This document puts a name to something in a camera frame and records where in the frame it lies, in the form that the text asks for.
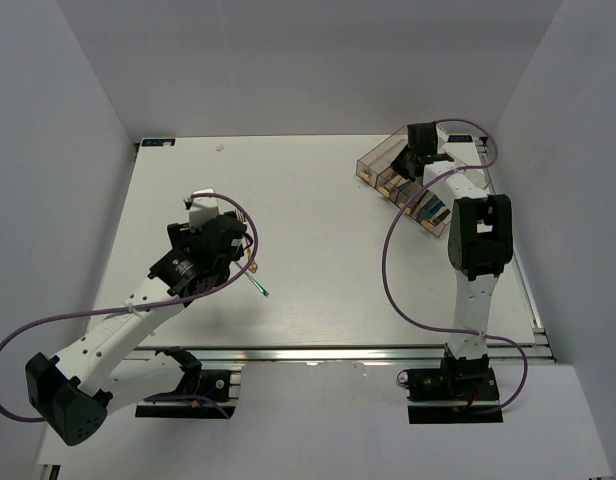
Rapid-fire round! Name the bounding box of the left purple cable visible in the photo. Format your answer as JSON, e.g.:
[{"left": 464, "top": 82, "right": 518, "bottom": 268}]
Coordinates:
[{"left": 0, "top": 195, "right": 262, "bottom": 422}]

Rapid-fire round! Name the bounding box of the black knife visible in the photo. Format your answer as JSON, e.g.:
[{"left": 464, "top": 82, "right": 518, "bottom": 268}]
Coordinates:
[{"left": 423, "top": 209, "right": 450, "bottom": 231}]

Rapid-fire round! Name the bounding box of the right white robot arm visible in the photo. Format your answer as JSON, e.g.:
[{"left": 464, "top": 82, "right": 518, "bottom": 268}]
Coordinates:
[{"left": 392, "top": 122, "right": 513, "bottom": 399}]

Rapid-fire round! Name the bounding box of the iridescent rainbow fork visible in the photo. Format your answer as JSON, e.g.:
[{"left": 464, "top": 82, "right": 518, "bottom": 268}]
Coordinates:
[{"left": 244, "top": 271, "right": 270, "bottom": 297}]

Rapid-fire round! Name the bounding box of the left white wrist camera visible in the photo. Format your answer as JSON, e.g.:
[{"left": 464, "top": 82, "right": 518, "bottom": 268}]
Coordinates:
[{"left": 184, "top": 188, "right": 220, "bottom": 230}]

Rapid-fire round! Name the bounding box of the blue knife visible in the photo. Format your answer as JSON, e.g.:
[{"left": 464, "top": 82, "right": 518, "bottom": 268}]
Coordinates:
[{"left": 417, "top": 199, "right": 445, "bottom": 221}]

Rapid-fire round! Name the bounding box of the clear compartment organizer tray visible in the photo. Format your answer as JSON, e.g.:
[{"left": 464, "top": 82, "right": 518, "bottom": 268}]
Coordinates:
[{"left": 356, "top": 127, "right": 489, "bottom": 239}]

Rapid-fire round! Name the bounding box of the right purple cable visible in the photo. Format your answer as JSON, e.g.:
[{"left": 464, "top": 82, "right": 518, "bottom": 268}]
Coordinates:
[{"left": 381, "top": 117, "right": 529, "bottom": 415}]

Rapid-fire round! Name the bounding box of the gold ornate fork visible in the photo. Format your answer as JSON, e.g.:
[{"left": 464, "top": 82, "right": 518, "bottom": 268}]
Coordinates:
[{"left": 235, "top": 210, "right": 258, "bottom": 274}]

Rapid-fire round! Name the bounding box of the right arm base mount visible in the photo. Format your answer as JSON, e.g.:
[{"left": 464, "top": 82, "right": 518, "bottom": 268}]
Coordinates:
[{"left": 396, "top": 368, "right": 503, "bottom": 425}]

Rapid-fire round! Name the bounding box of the left blue table label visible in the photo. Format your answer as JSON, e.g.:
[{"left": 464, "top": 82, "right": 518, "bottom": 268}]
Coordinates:
[{"left": 141, "top": 138, "right": 176, "bottom": 148}]

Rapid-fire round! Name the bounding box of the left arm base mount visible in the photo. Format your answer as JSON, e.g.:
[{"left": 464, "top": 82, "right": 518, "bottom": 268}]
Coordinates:
[{"left": 135, "top": 347, "right": 237, "bottom": 420}]

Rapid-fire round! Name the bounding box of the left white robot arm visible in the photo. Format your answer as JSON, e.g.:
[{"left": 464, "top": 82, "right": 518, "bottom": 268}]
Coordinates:
[{"left": 25, "top": 211, "right": 250, "bottom": 446}]

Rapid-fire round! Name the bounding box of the blue table label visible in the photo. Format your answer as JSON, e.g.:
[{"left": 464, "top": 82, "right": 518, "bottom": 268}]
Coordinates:
[
  {"left": 446, "top": 134, "right": 474, "bottom": 143},
  {"left": 141, "top": 138, "right": 176, "bottom": 148}
]

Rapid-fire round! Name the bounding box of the right blue table label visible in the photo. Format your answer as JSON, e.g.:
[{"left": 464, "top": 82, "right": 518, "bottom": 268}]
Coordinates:
[{"left": 446, "top": 134, "right": 474, "bottom": 143}]

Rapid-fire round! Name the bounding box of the purple cable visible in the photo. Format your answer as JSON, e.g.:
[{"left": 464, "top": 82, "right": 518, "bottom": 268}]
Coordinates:
[
  {"left": 0, "top": 195, "right": 262, "bottom": 422},
  {"left": 381, "top": 117, "right": 529, "bottom": 415}
]

